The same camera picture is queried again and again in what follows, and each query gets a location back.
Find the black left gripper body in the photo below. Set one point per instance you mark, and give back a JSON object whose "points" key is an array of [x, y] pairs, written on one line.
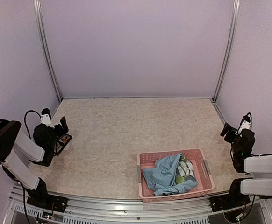
{"points": [[52, 142]]}

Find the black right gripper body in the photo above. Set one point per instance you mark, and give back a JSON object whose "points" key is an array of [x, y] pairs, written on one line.
{"points": [[228, 138]]}

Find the pink plastic basket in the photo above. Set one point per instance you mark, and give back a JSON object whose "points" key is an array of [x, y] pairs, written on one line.
{"points": [[201, 171]]}

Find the light blue printed t-shirt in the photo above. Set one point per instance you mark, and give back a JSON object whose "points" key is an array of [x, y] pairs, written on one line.
{"points": [[173, 174]]}

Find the orange round brooch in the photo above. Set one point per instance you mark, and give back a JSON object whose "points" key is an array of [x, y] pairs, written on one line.
{"points": [[64, 139]]}

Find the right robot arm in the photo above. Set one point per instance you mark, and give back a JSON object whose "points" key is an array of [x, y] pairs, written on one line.
{"points": [[242, 141]]}

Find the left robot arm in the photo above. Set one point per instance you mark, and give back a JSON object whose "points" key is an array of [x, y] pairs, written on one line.
{"points": [[13, 138]]}

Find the black brooch display case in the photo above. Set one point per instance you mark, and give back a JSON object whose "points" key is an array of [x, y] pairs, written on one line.
{"points": [[61, 129]]}

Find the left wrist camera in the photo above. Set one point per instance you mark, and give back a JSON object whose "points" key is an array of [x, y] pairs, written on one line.
{"points": [[46, 118]]}

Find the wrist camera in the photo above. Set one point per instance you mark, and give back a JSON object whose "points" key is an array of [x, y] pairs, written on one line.
{"points": [[246, 123], [46, 118]]}

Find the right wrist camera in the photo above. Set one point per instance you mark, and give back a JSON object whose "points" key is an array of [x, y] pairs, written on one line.
{"points": [[246, 123]]}

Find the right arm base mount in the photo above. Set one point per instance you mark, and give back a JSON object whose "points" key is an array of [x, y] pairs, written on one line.
{"points": [[225, 202]]}

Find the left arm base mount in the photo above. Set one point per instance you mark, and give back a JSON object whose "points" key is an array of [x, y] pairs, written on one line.
{"points": [[52, 202]]}

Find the aluminium front rail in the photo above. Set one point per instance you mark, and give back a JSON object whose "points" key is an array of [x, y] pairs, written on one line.
{"points": [[88, 210]]}

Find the right aluminium corner post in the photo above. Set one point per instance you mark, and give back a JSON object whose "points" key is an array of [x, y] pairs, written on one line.
{"points": [[228, 49]]}

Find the aluminium corner post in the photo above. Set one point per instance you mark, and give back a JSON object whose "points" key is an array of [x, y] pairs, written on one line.
{"points": [[228, 49], [46, 51]]}

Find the left aluminium corner post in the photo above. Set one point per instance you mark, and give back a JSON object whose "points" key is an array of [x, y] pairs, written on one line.
{"points": [[46, 51]]}

